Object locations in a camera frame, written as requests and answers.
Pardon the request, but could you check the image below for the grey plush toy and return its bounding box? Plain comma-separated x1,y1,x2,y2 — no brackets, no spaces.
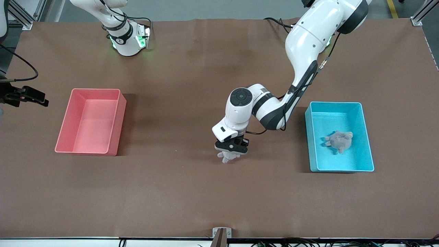
324,131,354,154
217,151,241,164

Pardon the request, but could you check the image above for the pink plastic box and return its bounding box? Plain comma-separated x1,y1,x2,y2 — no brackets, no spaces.
55,89,127,156

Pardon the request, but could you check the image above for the blue plastic box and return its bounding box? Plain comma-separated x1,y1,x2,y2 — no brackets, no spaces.
305,102,375,172

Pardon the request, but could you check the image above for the brown table mat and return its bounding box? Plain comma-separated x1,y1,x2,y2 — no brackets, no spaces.
0,18,439,239

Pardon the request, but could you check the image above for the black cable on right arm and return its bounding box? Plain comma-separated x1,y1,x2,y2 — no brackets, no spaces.
0,44,39,83

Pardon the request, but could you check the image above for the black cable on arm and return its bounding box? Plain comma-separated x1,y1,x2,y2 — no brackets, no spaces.
0,44,39,83
245,33,342,136

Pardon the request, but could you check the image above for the aluminium frame profile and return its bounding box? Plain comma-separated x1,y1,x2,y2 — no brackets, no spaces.
7,0,47,31
412,0,439,26

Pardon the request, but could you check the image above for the metal table edge bracket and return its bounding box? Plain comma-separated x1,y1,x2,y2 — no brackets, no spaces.
212,227,232,238

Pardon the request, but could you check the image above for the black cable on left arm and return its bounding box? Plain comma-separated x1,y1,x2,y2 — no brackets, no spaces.
245,33,342,136

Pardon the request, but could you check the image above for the black base cable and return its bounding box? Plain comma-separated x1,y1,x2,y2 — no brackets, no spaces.
263,17,294,35
129,17,152,33

